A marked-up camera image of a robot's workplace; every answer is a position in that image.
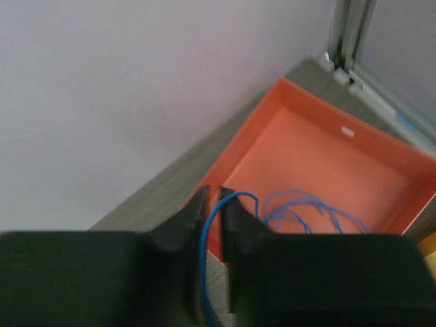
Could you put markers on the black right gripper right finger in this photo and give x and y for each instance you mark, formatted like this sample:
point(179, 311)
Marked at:
point(321, 279)

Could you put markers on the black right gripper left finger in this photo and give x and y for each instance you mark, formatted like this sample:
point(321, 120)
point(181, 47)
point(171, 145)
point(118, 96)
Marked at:
point(105, 278)

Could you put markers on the orange plastic bin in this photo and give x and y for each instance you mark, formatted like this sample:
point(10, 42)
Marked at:
point(294, 143)

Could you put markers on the yellow plastic bin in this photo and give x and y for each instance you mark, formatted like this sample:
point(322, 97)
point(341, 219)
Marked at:
point(427, 247)

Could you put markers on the right aluminium frame post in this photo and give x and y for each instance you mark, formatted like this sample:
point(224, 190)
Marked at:
point(350, 23)

